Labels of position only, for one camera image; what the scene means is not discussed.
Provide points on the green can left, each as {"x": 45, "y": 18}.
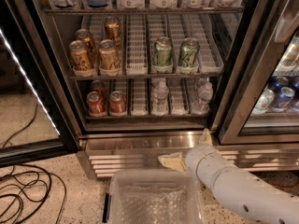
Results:
{"x": 162, "y": 55}

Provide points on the red soda can front-right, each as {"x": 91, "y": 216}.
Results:
{"x": 117, "y": 103}

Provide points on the gold can rear-left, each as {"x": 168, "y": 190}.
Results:
{"x": 87, "y": 37}

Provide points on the red soda can front-left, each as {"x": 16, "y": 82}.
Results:
{"x": 96, "y": 104}

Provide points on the clear water bottle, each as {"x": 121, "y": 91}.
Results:
{"x": 159, "y": 96}
{"x": 203, "y": 95}

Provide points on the red soda can rear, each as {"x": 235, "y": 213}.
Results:
{"x": 99, "y": 86}

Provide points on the silver can behind glass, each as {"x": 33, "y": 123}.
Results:
{"x": 264, "y": 101}

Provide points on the green can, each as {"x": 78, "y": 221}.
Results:
{"x": 162, "y": 55}
{"x": 187, "y": 55}

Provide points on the stainless steel fridge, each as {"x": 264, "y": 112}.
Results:
{"x": 138, "y": 138}

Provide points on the blue can behind glass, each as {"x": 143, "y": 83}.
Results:
{"x": 282, "y": 98}

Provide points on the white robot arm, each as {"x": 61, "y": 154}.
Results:
{"x": 235, "y": 189}

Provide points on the clear plastic storage bin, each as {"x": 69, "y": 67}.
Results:
{"x": 154, "y": 196}

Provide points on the green can right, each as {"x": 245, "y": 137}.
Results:
{"x": 187, "y": 55}

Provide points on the open glass fridge door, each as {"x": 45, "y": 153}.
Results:
{"x": 39, "y": 119}

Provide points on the gold can rear-right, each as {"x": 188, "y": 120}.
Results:
{"x": 113, "y": 29}

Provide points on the gold can front-left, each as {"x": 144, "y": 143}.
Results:
{"x": 82, "y": 63}

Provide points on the right glass fridge door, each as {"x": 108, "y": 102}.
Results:
{"x": 268, "y": 59}

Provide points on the gold can front-right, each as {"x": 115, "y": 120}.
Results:
{"x": 110, "y": 63}

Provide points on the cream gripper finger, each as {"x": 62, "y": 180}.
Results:
{"x": 173, "y": 161}
{"x": 205, "y": 138}

